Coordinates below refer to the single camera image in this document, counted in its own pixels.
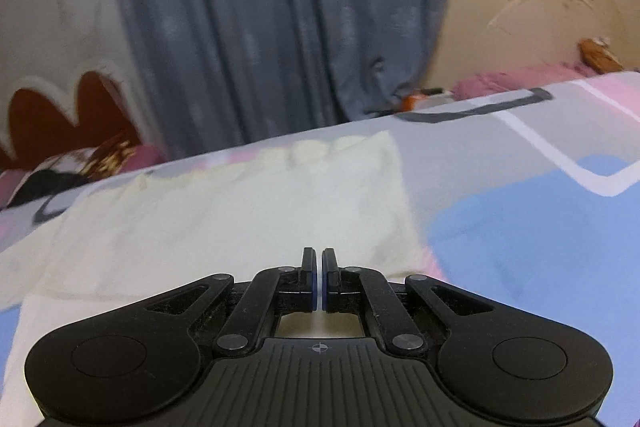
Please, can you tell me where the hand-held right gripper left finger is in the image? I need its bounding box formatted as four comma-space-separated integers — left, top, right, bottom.
144, 247, 319, 361

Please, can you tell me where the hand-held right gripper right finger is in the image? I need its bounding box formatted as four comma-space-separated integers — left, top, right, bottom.
321, 247, 497, 361

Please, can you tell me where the cream small cloth garment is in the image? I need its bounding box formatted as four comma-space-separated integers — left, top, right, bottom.
0, 130, 430, 308

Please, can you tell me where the pastel patterned bed sheet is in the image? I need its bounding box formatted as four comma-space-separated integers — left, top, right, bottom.
0, 71, 640, 427

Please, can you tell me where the orange and white item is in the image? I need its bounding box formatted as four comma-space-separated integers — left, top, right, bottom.
400, 88, 454, 112

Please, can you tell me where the floral printed pillow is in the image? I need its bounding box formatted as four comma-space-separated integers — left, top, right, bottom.
0, 138, 163, 210

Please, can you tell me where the blue-grey curtain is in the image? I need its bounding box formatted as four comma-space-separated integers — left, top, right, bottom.
100, 0, 458, 145

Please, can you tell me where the pink blanket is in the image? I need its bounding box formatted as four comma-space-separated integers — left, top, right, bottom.
451, 62, 601, 100

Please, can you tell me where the red and white headboard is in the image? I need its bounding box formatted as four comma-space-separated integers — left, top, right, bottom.
0, 63, 151, 170

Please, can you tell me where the cream arched headboard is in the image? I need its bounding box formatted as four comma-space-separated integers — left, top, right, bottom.
429, 0, 627, 90

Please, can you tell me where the brown stuffed toy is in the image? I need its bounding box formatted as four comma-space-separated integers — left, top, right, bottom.
579, 37, 626, 74

